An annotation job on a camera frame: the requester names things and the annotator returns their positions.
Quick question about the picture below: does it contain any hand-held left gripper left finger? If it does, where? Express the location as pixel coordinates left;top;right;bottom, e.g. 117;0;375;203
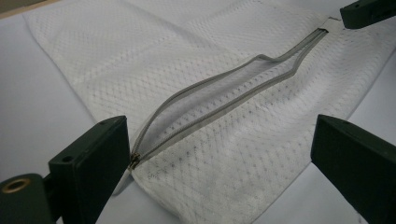
49;115;132;224

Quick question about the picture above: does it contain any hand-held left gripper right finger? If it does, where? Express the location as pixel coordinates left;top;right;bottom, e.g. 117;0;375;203
310;114;396;224

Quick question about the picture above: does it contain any white mesh laundry bag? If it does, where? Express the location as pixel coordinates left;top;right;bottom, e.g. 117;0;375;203
22;0;396;224

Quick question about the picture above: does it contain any white table cover sheet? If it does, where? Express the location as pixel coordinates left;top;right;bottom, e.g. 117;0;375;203
0;0;396;224

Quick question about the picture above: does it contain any wooden table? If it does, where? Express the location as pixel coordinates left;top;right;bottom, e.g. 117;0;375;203
0;0;61;21

